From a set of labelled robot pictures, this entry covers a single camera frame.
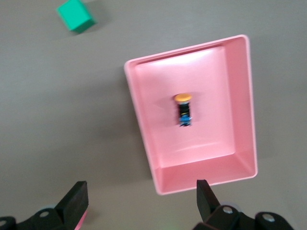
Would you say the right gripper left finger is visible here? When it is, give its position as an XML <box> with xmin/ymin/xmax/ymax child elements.
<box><xmin>14</xmin><ymin>181</ymin><xmax>90</xmax><ymax>230</ymax></box>

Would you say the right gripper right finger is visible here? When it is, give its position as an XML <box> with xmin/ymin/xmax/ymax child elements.
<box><xmin>193</xmin><ymin>179</ymin><xmax>296</xmax><ymax>230</ymax></box>

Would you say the pink plastic bin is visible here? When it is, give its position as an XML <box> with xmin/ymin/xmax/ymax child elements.
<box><xmin>123</xmin><ymin>34</ymin><xmax>259</xmax><ymax>196</ymax></box>

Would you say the green foam cube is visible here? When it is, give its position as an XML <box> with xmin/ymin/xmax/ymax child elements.
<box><xmin>56</xmin><ymin>0</ymin><xmax>98</xmax><ymax>34</ymax></box>

